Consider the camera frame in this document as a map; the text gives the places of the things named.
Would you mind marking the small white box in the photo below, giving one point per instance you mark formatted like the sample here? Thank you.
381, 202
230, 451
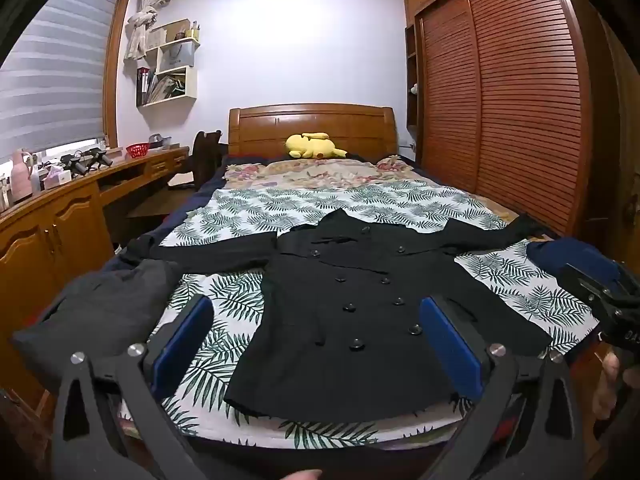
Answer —
57, 179

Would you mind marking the red basket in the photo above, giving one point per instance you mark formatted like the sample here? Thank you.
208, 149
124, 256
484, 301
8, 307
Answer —
138, 150

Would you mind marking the navy bed sheet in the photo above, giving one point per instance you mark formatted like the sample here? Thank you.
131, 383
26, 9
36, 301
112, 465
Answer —
200, 195

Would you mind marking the wooden bed frame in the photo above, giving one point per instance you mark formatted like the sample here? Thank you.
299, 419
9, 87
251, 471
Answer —
350, 125

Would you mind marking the person's right hand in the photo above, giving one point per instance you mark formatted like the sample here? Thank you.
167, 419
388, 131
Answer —
607, 385

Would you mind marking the wooden desk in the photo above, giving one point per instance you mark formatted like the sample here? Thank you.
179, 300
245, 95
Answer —
60, 230

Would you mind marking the black grippers on desk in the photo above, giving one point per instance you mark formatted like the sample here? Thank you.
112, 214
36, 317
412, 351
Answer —
87, 162

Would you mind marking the floral pillow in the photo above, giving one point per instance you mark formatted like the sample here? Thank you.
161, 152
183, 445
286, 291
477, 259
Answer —
325, 172

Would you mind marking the tied beige curtain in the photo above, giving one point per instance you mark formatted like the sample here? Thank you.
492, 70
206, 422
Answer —
142, 20

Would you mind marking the black double-breasted coat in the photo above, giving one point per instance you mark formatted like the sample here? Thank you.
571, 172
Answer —
350, 310

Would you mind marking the grey window blind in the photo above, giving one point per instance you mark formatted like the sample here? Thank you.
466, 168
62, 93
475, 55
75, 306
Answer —
55, 75

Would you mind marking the dark wooden chair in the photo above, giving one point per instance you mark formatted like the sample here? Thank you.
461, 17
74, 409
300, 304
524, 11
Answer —
202, 160

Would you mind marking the wooden louvered wardrobe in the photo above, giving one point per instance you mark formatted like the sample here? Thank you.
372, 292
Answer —
515, 95

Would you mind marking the yellow plush toy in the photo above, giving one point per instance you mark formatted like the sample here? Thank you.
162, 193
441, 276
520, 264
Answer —
312, 146

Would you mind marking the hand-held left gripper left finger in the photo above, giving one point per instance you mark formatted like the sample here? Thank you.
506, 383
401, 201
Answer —
182, 345

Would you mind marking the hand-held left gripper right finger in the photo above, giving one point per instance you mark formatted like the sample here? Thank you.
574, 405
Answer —
450, 350

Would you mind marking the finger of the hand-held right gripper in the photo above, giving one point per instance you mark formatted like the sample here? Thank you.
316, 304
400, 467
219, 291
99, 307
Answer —
592, 285

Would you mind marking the leaf print blanket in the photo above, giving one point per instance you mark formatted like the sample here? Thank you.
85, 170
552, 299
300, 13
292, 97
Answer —
280, 205

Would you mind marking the person's left hand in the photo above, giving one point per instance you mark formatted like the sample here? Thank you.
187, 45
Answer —
305, 475

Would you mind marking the folded navy blue garment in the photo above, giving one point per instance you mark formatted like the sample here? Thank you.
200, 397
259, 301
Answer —
565, 257

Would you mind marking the folded dark grey garment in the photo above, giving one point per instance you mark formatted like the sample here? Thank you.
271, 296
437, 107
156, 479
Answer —
95, 315

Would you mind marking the white wall shelf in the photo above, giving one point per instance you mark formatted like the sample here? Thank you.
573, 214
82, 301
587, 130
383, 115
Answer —
175, 80

